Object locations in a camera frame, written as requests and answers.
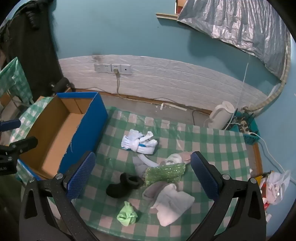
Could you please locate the yellow packet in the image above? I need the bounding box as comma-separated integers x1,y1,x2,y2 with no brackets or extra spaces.
255,175,269,186

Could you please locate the white power cable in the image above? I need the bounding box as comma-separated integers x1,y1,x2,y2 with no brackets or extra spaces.
249,133,287,172

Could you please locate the light green sock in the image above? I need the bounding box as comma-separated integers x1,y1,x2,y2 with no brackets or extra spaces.
116,201,138,226

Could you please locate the white power strip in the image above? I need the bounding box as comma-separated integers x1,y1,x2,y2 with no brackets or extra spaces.
236,119,251,134

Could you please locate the white electric kettle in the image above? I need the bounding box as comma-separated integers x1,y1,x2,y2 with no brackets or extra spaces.
203,101,236,130

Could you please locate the white wall socket panel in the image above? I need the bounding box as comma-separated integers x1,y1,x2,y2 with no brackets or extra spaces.
94,64,132,75

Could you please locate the beige plug cable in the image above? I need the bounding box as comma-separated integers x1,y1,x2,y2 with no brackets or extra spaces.
113,69,121,96

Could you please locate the beige braided hose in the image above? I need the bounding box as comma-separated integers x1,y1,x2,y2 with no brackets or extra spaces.
240,70,289,114

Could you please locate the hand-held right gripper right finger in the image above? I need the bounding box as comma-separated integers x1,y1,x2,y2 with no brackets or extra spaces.
185,151,267,241

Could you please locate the black jacket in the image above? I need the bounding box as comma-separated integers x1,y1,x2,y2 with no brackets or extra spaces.
0,0,63,102

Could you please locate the wooden strip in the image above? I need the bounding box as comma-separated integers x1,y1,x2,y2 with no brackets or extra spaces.
155,13,179,22

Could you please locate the blue cardboard box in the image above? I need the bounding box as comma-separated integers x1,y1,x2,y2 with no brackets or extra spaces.
18,92,109,181

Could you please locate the silver tarp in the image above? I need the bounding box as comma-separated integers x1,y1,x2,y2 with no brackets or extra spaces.
177,0,290,80

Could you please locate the black cylinder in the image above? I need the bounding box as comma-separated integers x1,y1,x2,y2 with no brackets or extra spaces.
50,77,71,94

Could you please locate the green sequin cloth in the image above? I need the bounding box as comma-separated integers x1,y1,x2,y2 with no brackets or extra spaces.
144,163,186,186

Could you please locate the white plastic bag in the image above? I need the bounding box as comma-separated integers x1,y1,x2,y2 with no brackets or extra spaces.
260,170,291,205

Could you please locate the white hanging cord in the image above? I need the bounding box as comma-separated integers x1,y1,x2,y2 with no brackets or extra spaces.
236,56,251,112

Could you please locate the teal plastic basket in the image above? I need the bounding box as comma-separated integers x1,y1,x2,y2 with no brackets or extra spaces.
228,111,260,145

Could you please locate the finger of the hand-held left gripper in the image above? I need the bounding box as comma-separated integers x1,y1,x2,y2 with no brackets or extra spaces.
0,136,38,160
0,119,21,132

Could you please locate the white blue-striped sock bundle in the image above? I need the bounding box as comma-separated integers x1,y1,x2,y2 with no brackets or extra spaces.
121,129,159,155

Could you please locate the black sock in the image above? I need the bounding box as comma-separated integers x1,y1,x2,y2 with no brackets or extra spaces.
106,173,145,198

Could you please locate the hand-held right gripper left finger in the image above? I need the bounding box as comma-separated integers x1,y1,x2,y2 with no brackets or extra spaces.
19,151,96,241

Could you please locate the green checked plastic sheet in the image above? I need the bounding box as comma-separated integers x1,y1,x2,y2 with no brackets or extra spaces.
0,57,35,105

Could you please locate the green checked tablecloth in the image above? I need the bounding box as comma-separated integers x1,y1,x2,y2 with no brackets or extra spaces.
9,96,251,235

